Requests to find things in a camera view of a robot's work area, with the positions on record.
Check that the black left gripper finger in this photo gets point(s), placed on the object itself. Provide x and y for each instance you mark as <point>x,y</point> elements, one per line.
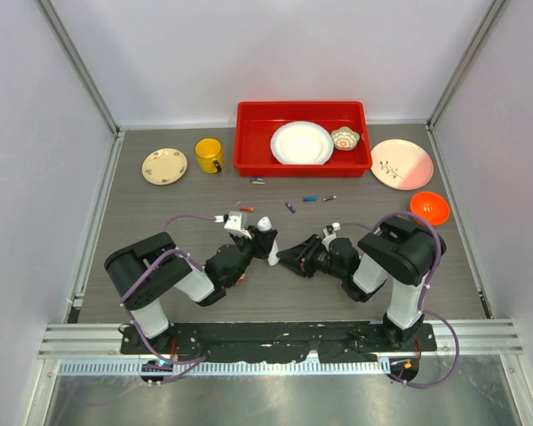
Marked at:
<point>255,232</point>
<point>261,247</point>

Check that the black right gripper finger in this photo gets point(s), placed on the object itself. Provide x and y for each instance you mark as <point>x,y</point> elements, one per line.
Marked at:
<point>295,264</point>
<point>296,253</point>

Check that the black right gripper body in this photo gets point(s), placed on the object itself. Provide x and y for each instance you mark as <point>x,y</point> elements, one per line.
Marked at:
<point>320,258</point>

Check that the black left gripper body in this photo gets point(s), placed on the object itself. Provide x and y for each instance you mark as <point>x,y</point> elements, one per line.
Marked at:
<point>246,246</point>

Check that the white remote control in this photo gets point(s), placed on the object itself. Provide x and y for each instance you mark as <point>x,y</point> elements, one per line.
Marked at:
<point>264,225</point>

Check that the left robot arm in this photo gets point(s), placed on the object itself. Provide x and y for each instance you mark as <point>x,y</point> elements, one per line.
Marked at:
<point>142,272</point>

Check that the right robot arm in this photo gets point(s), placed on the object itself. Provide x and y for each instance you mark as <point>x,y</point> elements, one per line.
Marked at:
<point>401,247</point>

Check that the red orange battery near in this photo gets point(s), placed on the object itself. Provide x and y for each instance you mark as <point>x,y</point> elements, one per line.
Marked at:
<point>241,278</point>

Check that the purple blue battery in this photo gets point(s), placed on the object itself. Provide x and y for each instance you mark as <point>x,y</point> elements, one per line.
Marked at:
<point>290,207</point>

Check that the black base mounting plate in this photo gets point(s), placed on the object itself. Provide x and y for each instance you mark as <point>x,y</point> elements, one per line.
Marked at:
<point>284,342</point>

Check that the white paper plate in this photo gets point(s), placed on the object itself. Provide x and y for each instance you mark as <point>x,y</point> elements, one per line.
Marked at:
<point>301,143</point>

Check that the yellow mug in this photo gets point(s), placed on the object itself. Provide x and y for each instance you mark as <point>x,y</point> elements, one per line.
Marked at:
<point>209,155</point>

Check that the red plastic bin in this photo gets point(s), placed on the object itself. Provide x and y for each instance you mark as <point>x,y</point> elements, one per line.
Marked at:
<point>257,122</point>

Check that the cream floral plate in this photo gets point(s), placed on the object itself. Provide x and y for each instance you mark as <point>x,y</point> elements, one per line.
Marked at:
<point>164,166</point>

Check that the patterned small bowl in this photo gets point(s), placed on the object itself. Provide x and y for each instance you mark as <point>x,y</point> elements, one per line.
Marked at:
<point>345,139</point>

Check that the orange plastic bowl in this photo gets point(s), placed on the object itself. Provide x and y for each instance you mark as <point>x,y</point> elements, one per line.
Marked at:
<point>431,206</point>

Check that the pink white plate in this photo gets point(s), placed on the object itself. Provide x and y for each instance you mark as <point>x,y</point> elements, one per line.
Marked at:
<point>401,164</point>

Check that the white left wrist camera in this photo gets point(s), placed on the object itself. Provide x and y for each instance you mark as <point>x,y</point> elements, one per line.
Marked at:
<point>235,223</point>

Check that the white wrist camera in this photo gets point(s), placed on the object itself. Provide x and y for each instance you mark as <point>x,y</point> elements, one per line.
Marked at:
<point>235,223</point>
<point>331,229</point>

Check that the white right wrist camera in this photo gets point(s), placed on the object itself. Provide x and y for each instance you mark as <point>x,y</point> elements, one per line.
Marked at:
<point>331,229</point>

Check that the white slotted cable duct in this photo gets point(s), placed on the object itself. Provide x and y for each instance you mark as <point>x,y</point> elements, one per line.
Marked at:
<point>311,366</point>

